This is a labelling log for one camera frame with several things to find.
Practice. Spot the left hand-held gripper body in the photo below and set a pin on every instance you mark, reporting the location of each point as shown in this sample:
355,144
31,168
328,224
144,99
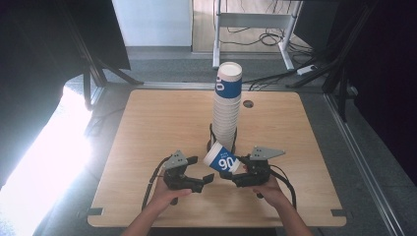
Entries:
178,178

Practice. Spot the white partition panel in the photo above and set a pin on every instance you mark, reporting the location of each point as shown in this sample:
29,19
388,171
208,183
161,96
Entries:
152,23

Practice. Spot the white metal desk frame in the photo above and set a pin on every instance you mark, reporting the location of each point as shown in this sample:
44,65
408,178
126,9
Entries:
252,20

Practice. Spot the black metal stand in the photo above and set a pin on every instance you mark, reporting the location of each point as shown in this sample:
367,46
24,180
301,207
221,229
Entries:
331,72

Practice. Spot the blue and white paper cup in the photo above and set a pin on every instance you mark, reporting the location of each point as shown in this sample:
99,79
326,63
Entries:
223,162

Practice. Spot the black tripod stand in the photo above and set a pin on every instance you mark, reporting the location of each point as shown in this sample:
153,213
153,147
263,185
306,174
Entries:
95,70

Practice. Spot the person's left hand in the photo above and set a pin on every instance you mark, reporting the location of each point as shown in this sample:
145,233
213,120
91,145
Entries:
164,196

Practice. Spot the white power strip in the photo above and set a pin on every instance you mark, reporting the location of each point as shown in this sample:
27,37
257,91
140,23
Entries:
306,69

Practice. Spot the person's right hand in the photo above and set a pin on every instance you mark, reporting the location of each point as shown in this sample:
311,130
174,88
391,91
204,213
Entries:
270,193

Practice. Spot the black curtain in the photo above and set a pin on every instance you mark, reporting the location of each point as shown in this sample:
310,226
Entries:
29,65
387,82

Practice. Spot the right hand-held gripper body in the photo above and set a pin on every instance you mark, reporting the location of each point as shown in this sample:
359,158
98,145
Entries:
257,172

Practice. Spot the stack of white paper cups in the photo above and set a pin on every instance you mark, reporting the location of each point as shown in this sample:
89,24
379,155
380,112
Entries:
226,114

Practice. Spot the metal floor rail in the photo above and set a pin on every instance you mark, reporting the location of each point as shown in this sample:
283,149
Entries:
364,164

